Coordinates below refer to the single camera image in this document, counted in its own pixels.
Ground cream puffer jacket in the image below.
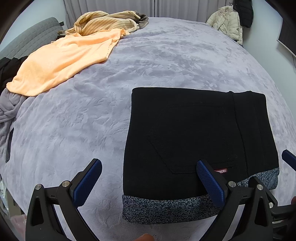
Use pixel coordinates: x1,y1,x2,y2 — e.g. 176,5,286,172
206,5,243,45

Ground tan striped garment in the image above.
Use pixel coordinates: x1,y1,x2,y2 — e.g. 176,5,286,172
63,11,140,36

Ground black pants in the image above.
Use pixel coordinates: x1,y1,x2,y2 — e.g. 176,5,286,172
122,87,280,225

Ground dark grey garment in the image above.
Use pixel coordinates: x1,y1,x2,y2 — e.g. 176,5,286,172
137,14,149,29

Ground grey pleated curtain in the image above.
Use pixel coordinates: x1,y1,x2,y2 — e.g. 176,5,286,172
64,0,233,27

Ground black hanging jacket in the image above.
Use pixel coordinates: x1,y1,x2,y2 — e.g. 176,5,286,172
233,0,254,28

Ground black garment on headboard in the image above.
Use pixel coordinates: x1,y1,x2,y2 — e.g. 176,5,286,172
0,56,28,92

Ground wall mounted monitor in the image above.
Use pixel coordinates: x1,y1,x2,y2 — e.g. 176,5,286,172
277,18,295,57

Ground grey upholstered headboard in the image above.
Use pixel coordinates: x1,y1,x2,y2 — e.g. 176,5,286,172
1,17,63,59

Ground lavender plush bed blanket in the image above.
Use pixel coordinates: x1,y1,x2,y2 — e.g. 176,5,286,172
1,18,295,240

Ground peach orange cloth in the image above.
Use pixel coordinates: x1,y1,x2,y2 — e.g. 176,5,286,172
6,29,128,96

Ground person left hand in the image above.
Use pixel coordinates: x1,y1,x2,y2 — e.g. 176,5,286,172
134,233,154,241

